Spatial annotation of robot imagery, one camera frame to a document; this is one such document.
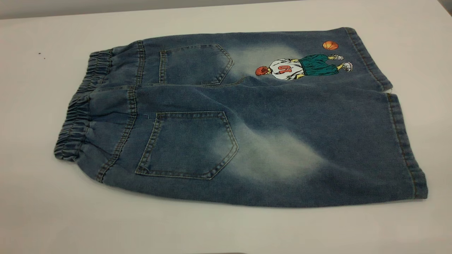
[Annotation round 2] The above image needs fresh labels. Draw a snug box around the blue denim shorts basketball print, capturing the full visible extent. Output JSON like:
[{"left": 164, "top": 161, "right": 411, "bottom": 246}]
[{"left": 54, "top": 27, "right": 429, "bottom": 208}]

